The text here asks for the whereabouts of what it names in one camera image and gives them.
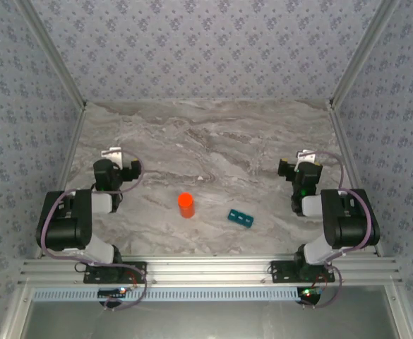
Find orange pill bottle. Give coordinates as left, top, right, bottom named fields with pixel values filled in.
left=176, top=192, right=197, bottom=220

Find teal weekly pill organizer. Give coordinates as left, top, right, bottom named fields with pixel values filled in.
left=226, top=208, right=255, bottom=230

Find grey metal sheet panel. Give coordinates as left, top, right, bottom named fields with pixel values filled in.
left=18, top=299, right=401, bottom=339

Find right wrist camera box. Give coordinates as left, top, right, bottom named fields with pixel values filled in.
left=296, top=149, right=316, bottom=164

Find aluminium table side rail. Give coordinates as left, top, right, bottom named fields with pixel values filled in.
left=327, top=105, right=384, bottom=257
left=35, top=104, right=87, bottom=258

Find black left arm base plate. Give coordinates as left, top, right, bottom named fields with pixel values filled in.
left=83, top=261, right=148, bottom=284

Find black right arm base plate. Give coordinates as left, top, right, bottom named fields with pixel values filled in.
left=270, top=260, right=335, bottom=284

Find aluminium corner post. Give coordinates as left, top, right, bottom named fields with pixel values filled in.
left=328, top=0, right=402, bottom=110
left=13, top=0, right=88, bottom=110

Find aluminium mounting rail beam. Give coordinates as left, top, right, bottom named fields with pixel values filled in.
left=17, top=256, right=403, bottom=286

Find slotted grey cable duct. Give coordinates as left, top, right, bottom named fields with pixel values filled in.
left=31, top=286, right=301, bottom=303

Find aluminium lower frame rail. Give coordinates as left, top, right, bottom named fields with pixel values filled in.
left=384, top=285, right=413, bottom=339
left=0, top=285, right=34, bottom=339

